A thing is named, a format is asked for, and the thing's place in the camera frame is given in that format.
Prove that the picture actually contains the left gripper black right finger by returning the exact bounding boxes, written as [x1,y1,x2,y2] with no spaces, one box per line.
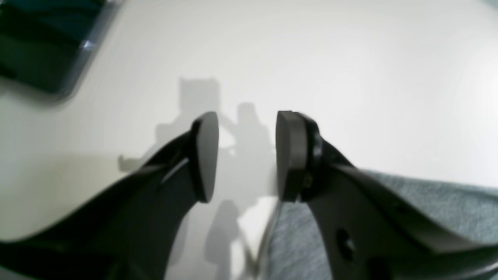
[275,110,497,280]

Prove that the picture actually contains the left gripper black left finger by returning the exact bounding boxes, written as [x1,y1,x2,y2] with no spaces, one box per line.
[0,112,219,280]

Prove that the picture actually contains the grey long-sleeve T-shirt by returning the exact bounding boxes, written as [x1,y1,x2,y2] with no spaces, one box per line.
[257,169,498,280]

